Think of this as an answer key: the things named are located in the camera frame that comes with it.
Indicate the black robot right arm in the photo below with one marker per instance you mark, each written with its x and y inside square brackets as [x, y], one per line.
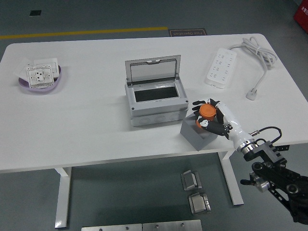
[276, 173]

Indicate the yellow floor tape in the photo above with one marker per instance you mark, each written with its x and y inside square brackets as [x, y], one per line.
[84, 32]

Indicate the grey cube with round hole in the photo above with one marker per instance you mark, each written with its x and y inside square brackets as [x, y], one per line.
[192, 137]

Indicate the red box with white print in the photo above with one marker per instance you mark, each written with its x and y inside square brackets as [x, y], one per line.
[302, 14]

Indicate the white table leg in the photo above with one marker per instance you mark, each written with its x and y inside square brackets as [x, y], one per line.
[232, 183]
[63, 192]

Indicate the brown floor sign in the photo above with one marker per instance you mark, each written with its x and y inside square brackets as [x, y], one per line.
[187, 33]

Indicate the white blank cover plate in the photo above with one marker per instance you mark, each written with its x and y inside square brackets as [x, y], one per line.
[20, 72]

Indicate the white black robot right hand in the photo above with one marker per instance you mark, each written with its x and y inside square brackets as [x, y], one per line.
[234, 127]

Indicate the small metal block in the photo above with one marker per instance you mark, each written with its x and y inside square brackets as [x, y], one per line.
[191, 180]
[199, 204]

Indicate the black table control panel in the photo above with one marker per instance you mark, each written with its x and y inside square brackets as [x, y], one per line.
[285, 147]

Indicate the white wall socket panel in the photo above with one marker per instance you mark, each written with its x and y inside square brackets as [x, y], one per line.
[39, 75]

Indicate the orange cylinder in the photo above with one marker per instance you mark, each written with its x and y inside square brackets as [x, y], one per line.
[208, 111]

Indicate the grey box with clear lid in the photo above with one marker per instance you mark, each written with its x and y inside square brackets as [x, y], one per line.
[154, 113]

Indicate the black floor hatch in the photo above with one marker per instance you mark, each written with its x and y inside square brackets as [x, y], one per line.
[35, 12]

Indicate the flat metal plate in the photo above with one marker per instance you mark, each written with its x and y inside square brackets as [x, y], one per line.
[172, 225]
[111, 227]

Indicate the purple shallow bowl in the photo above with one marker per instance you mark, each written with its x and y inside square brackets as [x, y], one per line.
[55, 85]

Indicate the white power strip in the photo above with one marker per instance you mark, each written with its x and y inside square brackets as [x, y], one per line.
[221, 67]

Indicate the white switch panel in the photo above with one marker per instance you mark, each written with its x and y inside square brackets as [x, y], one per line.
[48, 62]

